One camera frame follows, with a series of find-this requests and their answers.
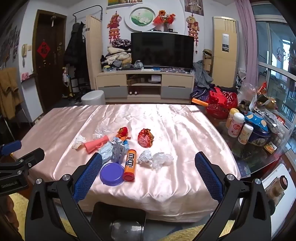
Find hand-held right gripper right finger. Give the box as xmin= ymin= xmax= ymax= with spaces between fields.
xmin=195 ymin=152 xmax=271 ymax=241

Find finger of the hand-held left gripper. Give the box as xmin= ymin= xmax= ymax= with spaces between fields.
xmin=0 ymin=148 xmax=45 ymax=171
xmin=0 ymin=140 xmax=23 ymax=158

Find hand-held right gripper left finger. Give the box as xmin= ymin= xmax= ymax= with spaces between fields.
xmin=25 ymin=152 xmax=103 ymax=241

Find purple plastic lid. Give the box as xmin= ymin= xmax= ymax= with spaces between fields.
xmin=100 ymin=163 xmax=125 ymax=186

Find light blue wrapper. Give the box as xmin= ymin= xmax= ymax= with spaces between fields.
xmin=98 ymin=142 xmax=114 ymax=164

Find pink plastic tube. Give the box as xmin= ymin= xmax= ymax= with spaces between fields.
xmin=84 ymin=136 xmax=109 ymax=154

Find white tissue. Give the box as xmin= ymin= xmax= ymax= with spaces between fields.
xmin=72 ymin=136 xmax=86 ymax=149

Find silver blister pack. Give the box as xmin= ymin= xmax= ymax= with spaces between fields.
xmin=111 ymin=142 xmax=126 ymax=163

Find orange candy tube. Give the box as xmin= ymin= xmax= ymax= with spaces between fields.
xmin=123 ymin=149 xmax=137 ymax=182

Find clear cellophane wrapper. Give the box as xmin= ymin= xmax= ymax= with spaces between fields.
xmin=93 ymin=127 xmax=110 ymax=139

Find clear plastic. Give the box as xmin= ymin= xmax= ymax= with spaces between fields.
xmin=151 ymin=152 xmax=174 ymax=171

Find black trash bin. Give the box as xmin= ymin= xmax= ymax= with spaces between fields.
xmin=90 ymin=202 xmax=147 ymax=241

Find small red gold wrapper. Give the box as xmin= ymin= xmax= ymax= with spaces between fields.
xmin=116 ymin=127 xmax=131 ymax=141

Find silver foil wrapper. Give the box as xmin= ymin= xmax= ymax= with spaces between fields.
xmin=137 ymin=149 xmax=153 ymax=165

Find large red wrapper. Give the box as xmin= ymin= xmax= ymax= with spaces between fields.
xmin=137 ymin=128 xmax=155 ymax=147

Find brown hanging cloth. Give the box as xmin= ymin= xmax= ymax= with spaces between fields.
xmin=0 ymin=68 xmax=23 ymax=120

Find white bottle orange label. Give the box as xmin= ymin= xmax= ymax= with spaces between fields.
xmin=238 ymin=123 xmax=253 ymax=144

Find white-lid pink bottle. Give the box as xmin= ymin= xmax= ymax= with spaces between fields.
xmin=228 ymin=113 xmax=245 ymax=137

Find yellow-lid white bottle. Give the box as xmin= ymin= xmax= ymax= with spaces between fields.
xmin=225 ymin=108 xmax=240 ymax=129

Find blue round tin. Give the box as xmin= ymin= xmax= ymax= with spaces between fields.
xmin=248 ymin=131 xmax=271 ymax=147

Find red lace plastic basket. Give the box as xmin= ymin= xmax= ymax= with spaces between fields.
xmin=206 ymin=91 xmax=238 ymax=120

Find blue snack bag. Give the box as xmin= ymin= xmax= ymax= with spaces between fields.
xmin=244 ymin=111 xmax=269 ymax=133

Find white round stool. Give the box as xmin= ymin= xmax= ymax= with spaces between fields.
xmin=81 ymin=90 xmax=105 ymax=106

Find red toy car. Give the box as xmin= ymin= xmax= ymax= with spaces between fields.
xmin=209 ymin=88 xmax=228 ymax=105

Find child scooter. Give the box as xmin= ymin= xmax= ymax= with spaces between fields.
xmin=62 ymin=67 xmax=78 ymax=98

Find dark brown door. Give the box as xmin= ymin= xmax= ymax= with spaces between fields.
xmin=32 ymin=10 xmax=67 ymax=112

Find clear plastic bag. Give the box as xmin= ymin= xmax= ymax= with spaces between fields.
xmin=237 ymin=83 xmax=257 ymax=100

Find beige television cabinet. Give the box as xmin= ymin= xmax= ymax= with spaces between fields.
xmin=96 ymin=69 xmax=195 ymax=103

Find grey jacket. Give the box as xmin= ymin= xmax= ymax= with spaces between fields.
xmin=193 ymin=60 xmax=213 ymax=86

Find red diamond door sign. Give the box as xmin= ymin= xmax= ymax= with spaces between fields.
xmin=37 ymin=41 xmax=51 ymax=59

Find black hanging coat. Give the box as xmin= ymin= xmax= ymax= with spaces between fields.
xmin=64 ymin=22 xmax=89 ymax=91

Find beige standing air conditioner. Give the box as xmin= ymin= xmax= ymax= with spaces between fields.
xmin=211 ymin=16 xmax=238 ymax=88

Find cardboard boxes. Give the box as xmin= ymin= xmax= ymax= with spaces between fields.
xmin=203 ymin=49 xmax=213 ymax=72

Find pile of clothes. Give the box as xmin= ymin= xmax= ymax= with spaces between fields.
xmin=100 ymin=39 xmax=132 ymax=70

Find black television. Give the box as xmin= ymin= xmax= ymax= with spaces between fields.
xmin=131 ymin=32 xmax=194 ymax=70

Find pink curtain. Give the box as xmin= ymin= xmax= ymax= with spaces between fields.
xmin=236 ymin=0 xmax=257 ymax=77

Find red flower decoration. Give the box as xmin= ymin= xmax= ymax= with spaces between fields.
xmin=153 ymin=10 xmax=176 ymax=32

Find red hanging wall ornament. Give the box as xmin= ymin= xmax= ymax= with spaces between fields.
xmin=186 ymin=14 xmax=200 ymax=54

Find red fish wall ornament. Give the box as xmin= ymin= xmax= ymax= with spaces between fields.
xmin=107 ymin=13 xmax=122 ymax=43

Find round white wall picture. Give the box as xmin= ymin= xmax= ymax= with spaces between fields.
xmin=125 ymin=6 xmax=156 ymax=32

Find wall poster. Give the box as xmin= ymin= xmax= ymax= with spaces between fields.
xmin=184 ymin=0 xmax=204 ymax=16

